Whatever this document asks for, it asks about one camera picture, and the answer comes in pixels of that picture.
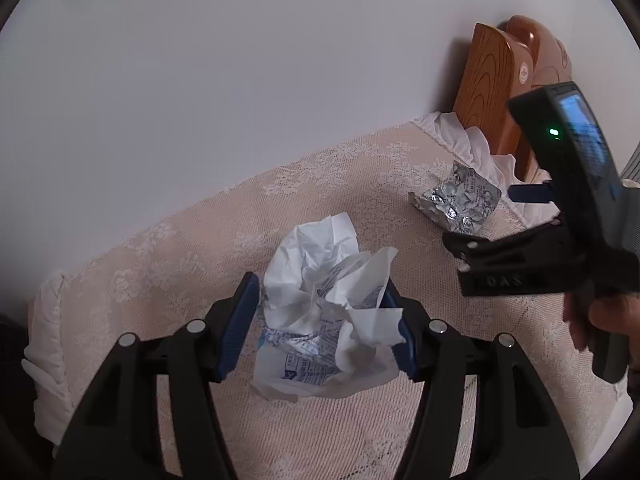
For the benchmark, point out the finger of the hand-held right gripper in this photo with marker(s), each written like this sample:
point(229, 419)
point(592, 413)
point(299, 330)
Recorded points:
point(530, 194)
point(480, 250)

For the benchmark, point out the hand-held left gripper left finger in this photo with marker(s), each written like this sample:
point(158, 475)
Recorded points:
point(240, 325)

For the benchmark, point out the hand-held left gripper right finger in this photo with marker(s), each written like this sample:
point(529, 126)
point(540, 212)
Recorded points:
point(402, 340)

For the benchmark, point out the silver blister pack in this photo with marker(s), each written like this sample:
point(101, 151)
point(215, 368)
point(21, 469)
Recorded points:
point(460, 197)

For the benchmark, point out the white printed paper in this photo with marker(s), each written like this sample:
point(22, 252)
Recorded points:
point(320, 280)

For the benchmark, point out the person's right hand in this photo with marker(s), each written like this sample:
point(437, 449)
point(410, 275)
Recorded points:
point(615, 316)

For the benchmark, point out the beige lace cloth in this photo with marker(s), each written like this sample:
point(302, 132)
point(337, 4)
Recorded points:
point(165, 260)

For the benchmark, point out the wooden headboard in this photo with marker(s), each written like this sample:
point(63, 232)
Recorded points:
point(490, 90)

